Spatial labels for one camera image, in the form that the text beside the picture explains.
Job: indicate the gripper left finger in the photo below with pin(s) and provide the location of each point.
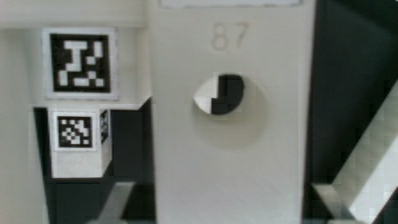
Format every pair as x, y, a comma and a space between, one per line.
110, 214

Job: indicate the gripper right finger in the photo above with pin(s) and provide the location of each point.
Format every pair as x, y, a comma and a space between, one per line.
334, 205

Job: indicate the white chair leg block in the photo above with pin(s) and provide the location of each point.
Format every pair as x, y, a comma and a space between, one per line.
80, 143

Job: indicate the white chair back frame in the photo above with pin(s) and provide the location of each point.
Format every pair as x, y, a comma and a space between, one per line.
228, 156

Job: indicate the white chair seat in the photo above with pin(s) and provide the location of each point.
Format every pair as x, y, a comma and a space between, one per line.
219, 94

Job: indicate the white U-shaped fence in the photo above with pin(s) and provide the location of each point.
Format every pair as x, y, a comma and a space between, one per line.
366, 180

